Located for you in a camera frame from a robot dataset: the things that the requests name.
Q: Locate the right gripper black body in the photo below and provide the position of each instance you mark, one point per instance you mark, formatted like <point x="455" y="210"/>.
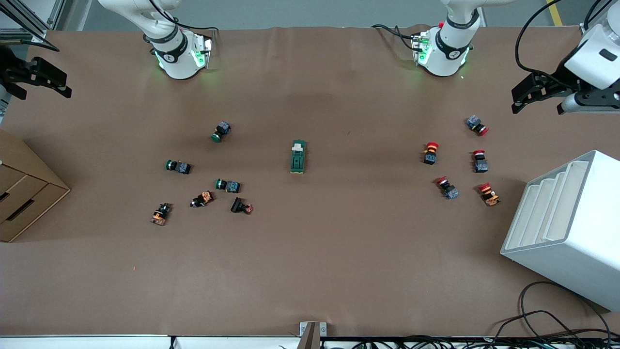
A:
<point x="13" y="70"/>

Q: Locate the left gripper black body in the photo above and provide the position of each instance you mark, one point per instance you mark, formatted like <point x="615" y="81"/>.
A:
<point x="557" y="83"/>

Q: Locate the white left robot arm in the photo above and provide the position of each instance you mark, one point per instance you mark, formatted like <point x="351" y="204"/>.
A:
<point x="445" y="54"/>

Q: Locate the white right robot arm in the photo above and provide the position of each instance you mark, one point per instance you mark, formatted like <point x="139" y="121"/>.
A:
<point x="175" y="63"/>

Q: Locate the red mushroom button grey block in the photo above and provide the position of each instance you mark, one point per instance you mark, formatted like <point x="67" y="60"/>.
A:
<point x="477" y="125"/>
<point x="480" y="162"/>
<point x="447" y="188"/>

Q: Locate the brown cardboard box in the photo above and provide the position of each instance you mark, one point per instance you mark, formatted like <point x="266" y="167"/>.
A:
<point x="29" y="194"/>

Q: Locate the red mushroom button orange block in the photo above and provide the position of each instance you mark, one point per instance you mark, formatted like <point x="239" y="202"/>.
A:
<point x="488" y="194"/>

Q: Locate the red mushroom button black block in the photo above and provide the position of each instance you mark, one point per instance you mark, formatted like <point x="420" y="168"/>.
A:
<point x="430" y="153"/>

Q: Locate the white slotted rack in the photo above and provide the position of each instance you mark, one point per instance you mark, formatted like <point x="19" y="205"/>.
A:
<point x="571" y="242"/>

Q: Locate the green pushbutton blue-grey block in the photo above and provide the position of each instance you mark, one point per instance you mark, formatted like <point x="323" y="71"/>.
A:
<point x="178" y="166"/>
<point x="221" y="132"/>
<point x="228" y="185"/>

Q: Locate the black pushbutton orange block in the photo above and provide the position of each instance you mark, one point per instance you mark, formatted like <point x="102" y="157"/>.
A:
<point x="161" y="214"/>
<point x="203" y="199"/>

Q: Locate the black square pushbutton red terminals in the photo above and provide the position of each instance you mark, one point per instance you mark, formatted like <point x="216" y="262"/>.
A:
<point x="240" y="206"/>

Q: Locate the brown table mat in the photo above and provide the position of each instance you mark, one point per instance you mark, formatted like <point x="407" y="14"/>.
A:
<point x="339" y="252"/>

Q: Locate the aluminium frame profile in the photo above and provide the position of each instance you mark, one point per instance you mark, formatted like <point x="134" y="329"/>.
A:
<point x="29" y="22"/>
<point x="586" y="26"/>

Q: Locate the metal table edge bracket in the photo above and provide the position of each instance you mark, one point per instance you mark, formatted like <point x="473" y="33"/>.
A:
<point x="312" y="332"/>

